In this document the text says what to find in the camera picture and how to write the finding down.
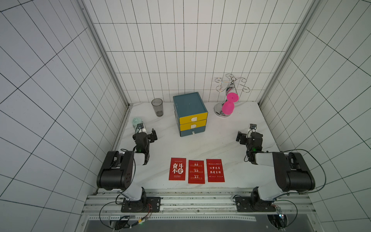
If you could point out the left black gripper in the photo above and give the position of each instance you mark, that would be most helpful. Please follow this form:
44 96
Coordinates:
152 137

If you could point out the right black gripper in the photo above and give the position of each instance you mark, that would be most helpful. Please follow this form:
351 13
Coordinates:
243 137

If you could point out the teal drawer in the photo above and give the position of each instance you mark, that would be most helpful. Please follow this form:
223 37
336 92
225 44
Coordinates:
192 131

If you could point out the yellow drawer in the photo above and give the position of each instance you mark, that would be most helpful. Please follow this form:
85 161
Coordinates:
193 125
193 118

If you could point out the red postcard white characters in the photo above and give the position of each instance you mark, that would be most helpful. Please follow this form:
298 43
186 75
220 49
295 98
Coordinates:
177 169

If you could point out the teal drawer cabinet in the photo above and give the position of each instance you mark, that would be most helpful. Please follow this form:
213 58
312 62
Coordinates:
188 104

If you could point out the red postcard small white text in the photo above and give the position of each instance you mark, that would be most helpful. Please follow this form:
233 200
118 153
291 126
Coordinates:
215 172

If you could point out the red postcard stimulate text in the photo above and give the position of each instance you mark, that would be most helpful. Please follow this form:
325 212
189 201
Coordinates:
196 172

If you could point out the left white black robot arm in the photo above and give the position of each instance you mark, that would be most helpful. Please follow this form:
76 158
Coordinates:
119 168

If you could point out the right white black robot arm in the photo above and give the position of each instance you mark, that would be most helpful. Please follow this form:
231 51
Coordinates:
291 173

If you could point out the mint green jar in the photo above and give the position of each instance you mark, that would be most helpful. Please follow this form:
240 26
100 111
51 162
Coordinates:
135 121

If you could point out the pink hourglass cup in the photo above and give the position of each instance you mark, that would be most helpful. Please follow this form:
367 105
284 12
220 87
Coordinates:
229 105

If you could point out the grey translucent cup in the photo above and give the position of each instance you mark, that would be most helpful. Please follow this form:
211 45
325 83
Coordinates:
157 104

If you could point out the chrome cup rack stand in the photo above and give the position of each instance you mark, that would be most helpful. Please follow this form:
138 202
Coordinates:
228 86

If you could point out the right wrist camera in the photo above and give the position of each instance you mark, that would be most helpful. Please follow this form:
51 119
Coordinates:
253 127

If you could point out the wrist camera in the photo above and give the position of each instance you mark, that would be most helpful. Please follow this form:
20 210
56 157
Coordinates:
140 127
253 127

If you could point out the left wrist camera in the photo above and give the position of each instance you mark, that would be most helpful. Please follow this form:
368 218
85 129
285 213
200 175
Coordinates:
140 127

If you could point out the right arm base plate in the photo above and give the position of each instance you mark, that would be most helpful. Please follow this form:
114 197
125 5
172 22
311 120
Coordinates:
248 204

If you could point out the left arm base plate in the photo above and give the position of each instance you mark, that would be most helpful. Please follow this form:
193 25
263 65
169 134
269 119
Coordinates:
140 204

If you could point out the aluminium mounting rail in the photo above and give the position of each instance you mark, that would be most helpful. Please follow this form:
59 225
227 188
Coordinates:
182 203

